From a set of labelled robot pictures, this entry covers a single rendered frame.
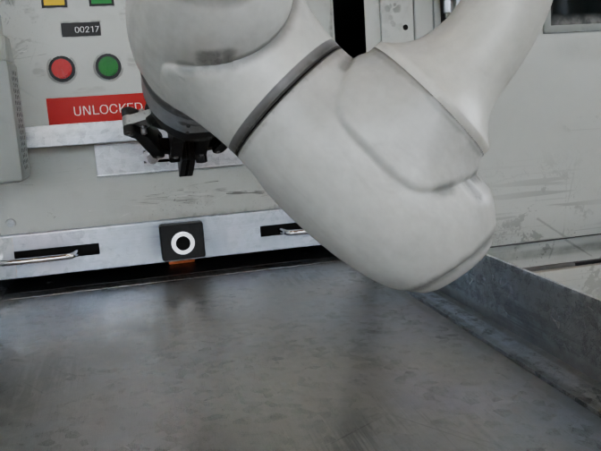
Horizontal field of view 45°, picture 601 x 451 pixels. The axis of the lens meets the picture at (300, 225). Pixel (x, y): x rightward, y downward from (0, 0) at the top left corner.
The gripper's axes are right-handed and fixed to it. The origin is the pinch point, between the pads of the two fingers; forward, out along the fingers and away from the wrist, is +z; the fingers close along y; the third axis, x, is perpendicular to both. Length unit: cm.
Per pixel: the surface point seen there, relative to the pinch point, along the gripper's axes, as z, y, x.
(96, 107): 18.5, -9.8, 13.0
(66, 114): 18.7, -13.8, 12.5
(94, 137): 16.1, -10.3, 8.1
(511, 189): 18, 48, -4
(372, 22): 11.8, 28.8, 20.4
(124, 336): 1.1, -8.5, -18.8
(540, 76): 13, 54, 11
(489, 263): -12.4, 27.4, -17.1
